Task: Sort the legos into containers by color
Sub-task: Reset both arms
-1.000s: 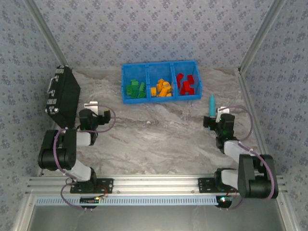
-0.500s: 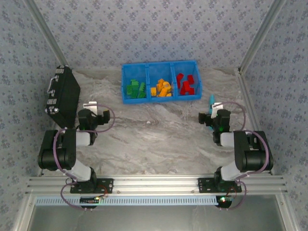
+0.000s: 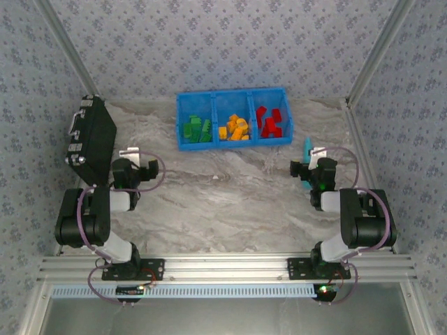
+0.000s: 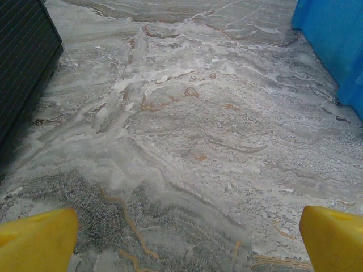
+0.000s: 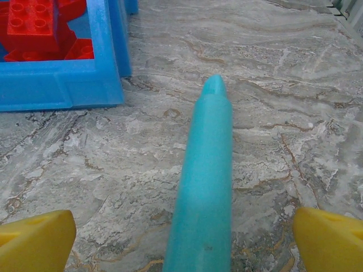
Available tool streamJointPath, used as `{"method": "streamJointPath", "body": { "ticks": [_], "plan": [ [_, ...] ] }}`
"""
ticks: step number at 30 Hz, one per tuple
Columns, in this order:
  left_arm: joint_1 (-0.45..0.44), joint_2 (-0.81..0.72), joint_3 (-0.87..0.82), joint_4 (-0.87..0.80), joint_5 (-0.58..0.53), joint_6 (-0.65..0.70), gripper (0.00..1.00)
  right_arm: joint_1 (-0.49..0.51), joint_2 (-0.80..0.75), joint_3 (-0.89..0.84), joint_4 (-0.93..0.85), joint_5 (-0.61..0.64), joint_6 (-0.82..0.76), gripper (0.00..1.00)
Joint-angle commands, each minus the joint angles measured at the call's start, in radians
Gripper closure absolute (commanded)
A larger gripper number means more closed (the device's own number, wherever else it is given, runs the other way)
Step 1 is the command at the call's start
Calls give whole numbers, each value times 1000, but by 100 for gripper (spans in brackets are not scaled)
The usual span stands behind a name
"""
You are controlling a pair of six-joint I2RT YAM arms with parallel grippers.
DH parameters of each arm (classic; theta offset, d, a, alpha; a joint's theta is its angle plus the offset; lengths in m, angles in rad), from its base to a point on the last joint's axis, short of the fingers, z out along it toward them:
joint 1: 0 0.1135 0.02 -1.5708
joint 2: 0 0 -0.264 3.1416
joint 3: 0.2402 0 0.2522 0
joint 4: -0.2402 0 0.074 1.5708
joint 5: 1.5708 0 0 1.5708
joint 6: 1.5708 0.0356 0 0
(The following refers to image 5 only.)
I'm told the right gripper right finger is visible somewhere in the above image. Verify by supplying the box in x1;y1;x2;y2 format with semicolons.
292;206;363;272

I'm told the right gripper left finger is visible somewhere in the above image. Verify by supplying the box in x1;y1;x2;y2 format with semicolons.
0;209;77;272

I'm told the red square lego brick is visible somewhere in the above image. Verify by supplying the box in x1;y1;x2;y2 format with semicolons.
64;39;96;61

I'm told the long red lego brick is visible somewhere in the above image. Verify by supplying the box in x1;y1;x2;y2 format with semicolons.
7;0;59;53

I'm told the teal block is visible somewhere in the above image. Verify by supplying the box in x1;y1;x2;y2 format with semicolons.
163;74;235;272

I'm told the blue three-compartment bin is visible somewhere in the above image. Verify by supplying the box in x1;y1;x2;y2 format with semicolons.
0;0;140;113

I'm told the aluminium side rail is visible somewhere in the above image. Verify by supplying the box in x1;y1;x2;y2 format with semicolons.
326;0;363;39

